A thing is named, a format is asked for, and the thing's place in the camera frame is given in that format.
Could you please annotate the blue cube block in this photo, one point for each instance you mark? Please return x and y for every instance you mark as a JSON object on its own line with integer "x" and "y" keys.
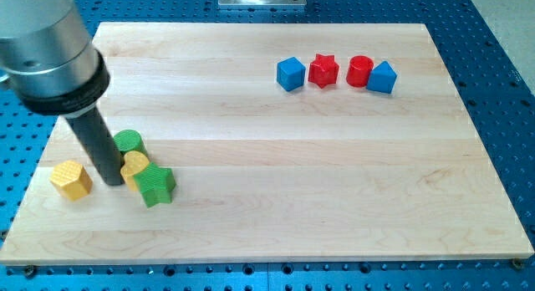
{"x": 290, "y": 74}

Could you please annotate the green star block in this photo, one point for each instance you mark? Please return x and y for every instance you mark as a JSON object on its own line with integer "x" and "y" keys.
{"x": 156, "y": 184}

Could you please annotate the blue perforated metal table plate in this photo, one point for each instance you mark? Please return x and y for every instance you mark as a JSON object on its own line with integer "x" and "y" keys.
{"x": 497, "y": 97}

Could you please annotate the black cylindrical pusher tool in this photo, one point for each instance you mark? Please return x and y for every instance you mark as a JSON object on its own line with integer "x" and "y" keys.
{"x": 94, "y": 136}

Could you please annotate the green cylinder block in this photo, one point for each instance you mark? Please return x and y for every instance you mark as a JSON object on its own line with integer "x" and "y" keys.
{"x": 129, "y": 140}

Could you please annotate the red cylinder block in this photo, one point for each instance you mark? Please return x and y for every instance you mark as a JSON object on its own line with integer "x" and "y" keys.
{"x": 359, "y": 70}

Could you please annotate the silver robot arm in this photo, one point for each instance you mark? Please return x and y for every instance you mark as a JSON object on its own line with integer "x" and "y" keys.
{"x": 48, "y": 59}

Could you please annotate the yellow hexagon block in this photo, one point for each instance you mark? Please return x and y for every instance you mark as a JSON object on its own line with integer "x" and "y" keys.
{"x": 71, "y": 180}

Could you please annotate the blue triangular prism block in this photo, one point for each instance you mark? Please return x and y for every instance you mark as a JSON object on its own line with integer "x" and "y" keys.
{"x": 382, "y": 78}

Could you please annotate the red star block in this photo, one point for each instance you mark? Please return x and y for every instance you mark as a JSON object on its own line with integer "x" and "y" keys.
{"x": 323, "y": 71}

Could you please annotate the light wooden board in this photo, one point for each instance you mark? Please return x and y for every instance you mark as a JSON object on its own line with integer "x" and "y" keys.
{"x": 265, "y": 175}

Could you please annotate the yellow heart block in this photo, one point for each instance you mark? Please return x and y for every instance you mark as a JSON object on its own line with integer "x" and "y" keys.
{"x": 135, "y": 163}

